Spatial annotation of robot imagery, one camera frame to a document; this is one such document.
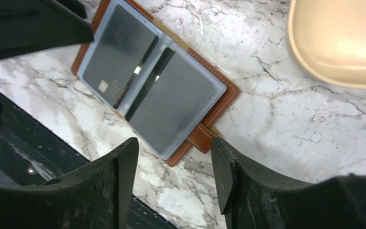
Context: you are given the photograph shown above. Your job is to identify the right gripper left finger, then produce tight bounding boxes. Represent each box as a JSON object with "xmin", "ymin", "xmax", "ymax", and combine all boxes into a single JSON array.
[{"xmin": 0, "ymin": 137, "xmax": 139, "ymax": 229}]

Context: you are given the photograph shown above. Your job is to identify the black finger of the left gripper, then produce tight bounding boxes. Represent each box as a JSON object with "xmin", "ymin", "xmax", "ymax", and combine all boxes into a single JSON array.
[{"xmin": 0, "ymin": 0, "xmax": 94, "ymax": 60}]

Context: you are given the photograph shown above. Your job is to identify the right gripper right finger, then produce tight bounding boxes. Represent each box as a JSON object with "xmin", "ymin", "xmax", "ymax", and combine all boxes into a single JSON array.
[{"xmin": 211, "ymin": 138, "xmax": 366, "ymax": 229}]

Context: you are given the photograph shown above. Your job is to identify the black gold-line VIP card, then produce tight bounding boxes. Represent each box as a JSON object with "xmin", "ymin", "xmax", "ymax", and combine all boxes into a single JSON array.
[{"xmin": 77, "ymin": 0, "xmax": 159, "ymax": 109}]

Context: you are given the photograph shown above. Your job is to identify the brown leather card holder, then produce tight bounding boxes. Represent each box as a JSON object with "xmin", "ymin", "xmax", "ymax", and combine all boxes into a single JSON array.
[{"xmin": 71, "ymin": 0, "xmax": 240, "ymax": 167}]

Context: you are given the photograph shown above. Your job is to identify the dark striped credit card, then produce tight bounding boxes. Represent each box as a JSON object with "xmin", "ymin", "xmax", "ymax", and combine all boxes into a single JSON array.
[{"xmin": 125, "ymin": 48, "xmax": 226, "ymax": 159}]

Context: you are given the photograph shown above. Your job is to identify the beige oval tray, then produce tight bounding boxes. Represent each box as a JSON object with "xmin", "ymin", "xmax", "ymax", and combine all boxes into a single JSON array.
[{"xmin": 287, "ymin": 0, "xmax": 366, "ymax": 89}]

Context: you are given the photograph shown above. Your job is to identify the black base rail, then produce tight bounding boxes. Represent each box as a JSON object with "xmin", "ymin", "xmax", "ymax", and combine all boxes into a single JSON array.
[{"xmin": 0, "ymin": 93, "xmax": 173, "ymax": 229}]

